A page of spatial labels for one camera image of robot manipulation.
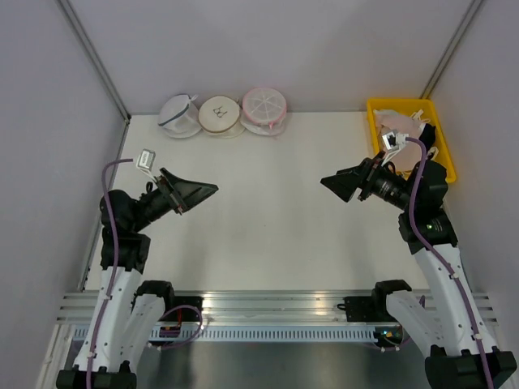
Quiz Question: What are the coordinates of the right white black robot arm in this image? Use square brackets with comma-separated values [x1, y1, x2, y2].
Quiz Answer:
[320, 155, 517, 388]

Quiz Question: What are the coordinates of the white bra in bin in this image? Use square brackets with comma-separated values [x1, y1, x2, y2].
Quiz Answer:
[373, 109, 431, 123]

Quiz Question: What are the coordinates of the aluminium corner post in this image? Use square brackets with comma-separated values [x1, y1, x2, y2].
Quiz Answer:
[55, 0, 131, 124]
[420, 0, 487, 99]

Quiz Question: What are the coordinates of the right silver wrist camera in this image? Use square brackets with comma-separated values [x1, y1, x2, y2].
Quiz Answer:
[381, 130, 401, 152]

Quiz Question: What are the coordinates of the beige trimmed laundry bag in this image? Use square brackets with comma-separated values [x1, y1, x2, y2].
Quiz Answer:
[198, 96, 245, 139]

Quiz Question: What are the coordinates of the yellow plastic bin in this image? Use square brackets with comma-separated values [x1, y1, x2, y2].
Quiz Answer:
[367, 98, 457, 184]

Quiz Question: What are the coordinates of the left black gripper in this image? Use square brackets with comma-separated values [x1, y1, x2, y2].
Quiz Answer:
[131, 167, 218, 232]

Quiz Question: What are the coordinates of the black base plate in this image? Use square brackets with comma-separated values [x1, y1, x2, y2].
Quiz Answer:
[161, 296, 204, 323]
[342, 296, 397, 323]

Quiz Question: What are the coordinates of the blue trimmed mesh laundry bag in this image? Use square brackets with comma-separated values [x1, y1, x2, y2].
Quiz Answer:
[157, 94, 202, 139]

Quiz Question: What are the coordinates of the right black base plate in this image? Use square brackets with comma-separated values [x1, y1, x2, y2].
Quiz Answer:
[342, 296, 397, 323]

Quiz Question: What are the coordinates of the white slotted cable duct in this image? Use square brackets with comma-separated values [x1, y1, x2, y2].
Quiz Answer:
[71, 327, 376, 342]

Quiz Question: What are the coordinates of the pink trimmed mesh laundry bag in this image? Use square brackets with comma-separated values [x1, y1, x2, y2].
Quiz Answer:
[240, 88, 287, 136]

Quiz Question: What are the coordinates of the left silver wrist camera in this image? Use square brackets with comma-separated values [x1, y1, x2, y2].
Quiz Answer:
[135, 149, 156, 171]

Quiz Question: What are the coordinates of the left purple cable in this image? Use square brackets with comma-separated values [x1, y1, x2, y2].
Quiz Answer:
[84, 157, 135, 389]

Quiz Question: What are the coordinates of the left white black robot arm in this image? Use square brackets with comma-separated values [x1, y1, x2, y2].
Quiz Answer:
[56, 168, 218, 388]

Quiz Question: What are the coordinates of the aluminium mounting rail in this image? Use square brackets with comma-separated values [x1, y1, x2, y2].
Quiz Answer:
[56, 290, 498, 326]

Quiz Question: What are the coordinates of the pink bra in bin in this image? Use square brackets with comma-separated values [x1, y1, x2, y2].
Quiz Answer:
[374, 110, 423, 173]

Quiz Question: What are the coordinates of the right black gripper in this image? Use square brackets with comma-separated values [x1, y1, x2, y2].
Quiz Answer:
[321, 150, 418, 212]

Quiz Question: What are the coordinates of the left aluminium corner post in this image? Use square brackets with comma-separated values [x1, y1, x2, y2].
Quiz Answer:
[55, 0, 131, 124]

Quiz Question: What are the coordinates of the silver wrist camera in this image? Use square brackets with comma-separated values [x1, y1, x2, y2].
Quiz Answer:
[135, 149, 156, 171]
[381, 130, 401, 152]

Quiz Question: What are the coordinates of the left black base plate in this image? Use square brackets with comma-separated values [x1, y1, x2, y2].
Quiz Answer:
[161, 296, 204, 323]

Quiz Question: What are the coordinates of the right aluminium corner post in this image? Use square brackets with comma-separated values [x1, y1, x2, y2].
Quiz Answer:
[420, 0, 487, 99]

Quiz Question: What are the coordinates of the black bra in bin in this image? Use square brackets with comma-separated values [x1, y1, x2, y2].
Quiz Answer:
[418, 123, 436, 150]

